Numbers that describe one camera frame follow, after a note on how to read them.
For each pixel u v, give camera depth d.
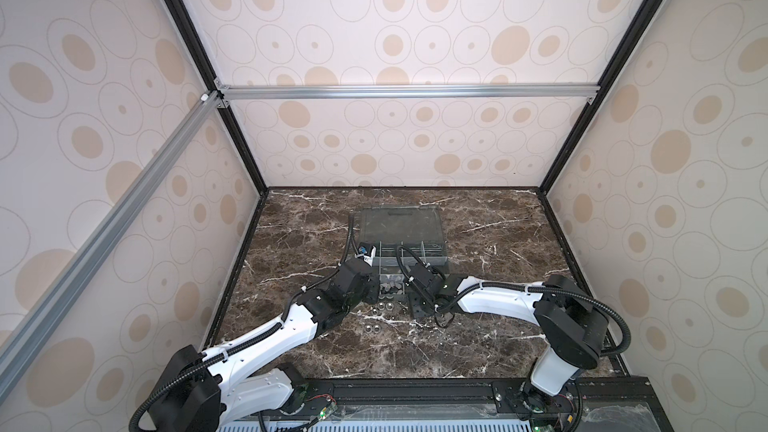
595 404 0.74
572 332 0.45
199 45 0.81
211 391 0.39
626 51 0.81
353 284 0.59
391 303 0.89
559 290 0.48
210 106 0.85
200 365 0.41
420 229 1.10
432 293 0.67
